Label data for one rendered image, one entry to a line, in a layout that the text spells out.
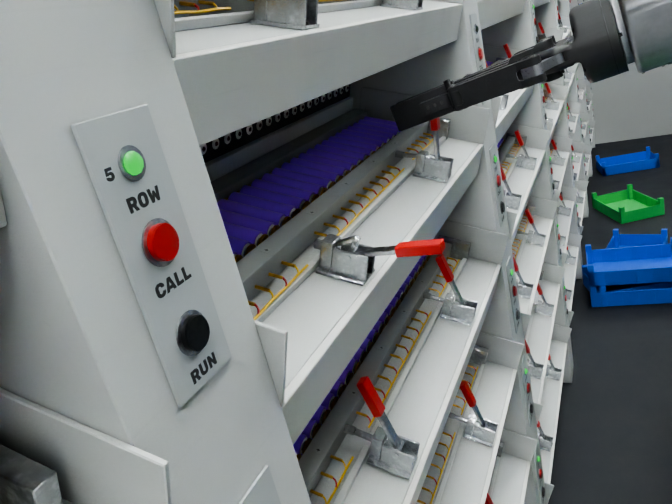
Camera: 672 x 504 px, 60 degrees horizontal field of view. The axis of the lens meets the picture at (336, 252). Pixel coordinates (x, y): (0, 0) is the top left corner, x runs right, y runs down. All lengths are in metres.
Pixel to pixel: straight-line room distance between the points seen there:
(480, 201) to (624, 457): 0.91
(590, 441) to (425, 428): 1.10
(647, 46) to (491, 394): 0.55
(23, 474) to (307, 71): 0.28
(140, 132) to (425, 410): 0.44
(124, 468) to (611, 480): 1.39
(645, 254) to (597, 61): 1.82
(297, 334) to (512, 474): 0.75
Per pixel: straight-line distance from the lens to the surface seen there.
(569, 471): 1.58
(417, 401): 0.62
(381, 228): 0.54
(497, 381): 0.97
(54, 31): 0.24
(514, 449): 1.11
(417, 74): 0.87
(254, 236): 0.47
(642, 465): 1.61
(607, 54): 0.61
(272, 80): 0.36
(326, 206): 0.52
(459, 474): 0.81
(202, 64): 0.30
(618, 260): 2.40
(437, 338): 0.71
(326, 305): 0.42
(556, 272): 1.69
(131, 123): 0.25
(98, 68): 0.25
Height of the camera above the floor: 1.06
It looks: 19 degrees down
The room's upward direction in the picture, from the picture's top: 14 degrees counter-clockwise
